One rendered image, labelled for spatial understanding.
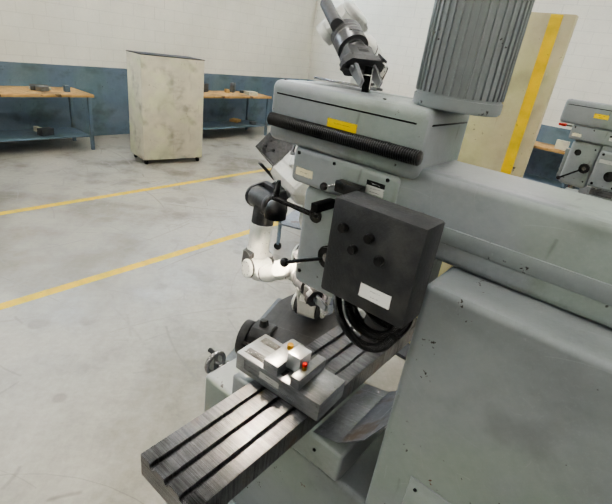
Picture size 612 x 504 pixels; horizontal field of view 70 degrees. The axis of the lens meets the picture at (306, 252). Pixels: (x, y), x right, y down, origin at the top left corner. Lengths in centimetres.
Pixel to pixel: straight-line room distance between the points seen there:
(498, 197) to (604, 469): 54
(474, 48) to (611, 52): 915
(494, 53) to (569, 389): 66
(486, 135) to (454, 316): 205
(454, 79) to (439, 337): 55
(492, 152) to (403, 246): 215
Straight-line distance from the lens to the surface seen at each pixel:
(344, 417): 155
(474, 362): 99
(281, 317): 252
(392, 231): 79
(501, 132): 288
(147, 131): 728
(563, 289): 101
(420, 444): 117
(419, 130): 102
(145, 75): 716
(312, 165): 119
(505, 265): 101
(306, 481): 168
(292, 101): 121
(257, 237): 175
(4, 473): 269
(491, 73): 104
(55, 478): 259
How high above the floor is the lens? 197
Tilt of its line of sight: 25 degrees down
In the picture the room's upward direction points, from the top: 8 degrees clockwise
